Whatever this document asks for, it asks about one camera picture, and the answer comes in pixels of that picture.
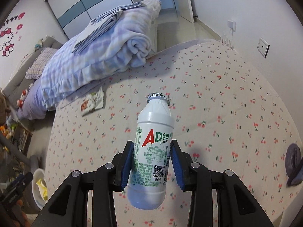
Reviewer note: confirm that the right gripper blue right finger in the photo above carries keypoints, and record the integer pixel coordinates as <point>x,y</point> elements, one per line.
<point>181,162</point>

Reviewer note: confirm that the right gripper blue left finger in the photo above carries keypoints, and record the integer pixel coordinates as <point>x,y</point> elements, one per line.
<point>123,162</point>

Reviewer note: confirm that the white AD milk bottle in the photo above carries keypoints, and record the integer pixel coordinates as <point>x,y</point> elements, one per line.
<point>149,170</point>

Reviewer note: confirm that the yellow snack wrapper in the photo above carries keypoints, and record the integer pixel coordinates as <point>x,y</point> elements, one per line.
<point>42,189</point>

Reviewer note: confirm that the white plastic trash basin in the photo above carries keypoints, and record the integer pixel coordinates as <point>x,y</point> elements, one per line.
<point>39,173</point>

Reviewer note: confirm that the grey chair stand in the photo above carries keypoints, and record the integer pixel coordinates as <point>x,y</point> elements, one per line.
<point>32,163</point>

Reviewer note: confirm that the wooden toy shelf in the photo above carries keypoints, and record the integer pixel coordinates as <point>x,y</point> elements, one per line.
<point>18,135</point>

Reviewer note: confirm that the cherry print mattress cover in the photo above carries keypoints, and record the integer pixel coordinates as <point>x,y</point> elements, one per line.
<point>227,116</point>

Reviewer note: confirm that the flat printed snack wrapper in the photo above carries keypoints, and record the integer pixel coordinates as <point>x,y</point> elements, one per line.
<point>92,102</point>

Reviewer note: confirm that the brown fluffy garment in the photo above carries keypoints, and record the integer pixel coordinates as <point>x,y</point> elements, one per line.
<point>4,110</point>

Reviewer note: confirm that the purple bed sheet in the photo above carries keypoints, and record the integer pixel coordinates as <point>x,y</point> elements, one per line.
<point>33,107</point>

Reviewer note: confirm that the hello kitty plush toy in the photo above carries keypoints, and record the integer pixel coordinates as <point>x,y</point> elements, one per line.
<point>22,98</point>

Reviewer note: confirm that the grey headboard cushion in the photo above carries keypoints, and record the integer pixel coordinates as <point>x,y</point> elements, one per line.
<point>13,90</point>

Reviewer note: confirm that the grey slipper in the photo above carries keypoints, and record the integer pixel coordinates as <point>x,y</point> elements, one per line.
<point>293,165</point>

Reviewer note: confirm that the blue plaid ruffled blanket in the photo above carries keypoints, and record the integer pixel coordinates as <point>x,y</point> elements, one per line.
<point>126,44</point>

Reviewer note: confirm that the plaid pillow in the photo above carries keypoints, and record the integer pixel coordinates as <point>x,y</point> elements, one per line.
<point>39,64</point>

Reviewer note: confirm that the folded striped sheet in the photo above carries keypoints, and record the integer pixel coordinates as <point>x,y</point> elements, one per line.
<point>101,24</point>

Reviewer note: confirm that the white teal wardrobe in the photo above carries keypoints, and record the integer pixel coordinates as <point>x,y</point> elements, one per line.
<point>87,2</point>

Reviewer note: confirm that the white wall switch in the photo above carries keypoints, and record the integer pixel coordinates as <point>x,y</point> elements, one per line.
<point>263,47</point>

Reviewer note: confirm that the white wall plug charger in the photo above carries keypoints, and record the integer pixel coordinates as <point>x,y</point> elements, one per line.
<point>232,25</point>

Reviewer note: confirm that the hello kitty wall sticker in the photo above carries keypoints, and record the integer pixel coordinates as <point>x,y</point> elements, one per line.
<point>10,33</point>

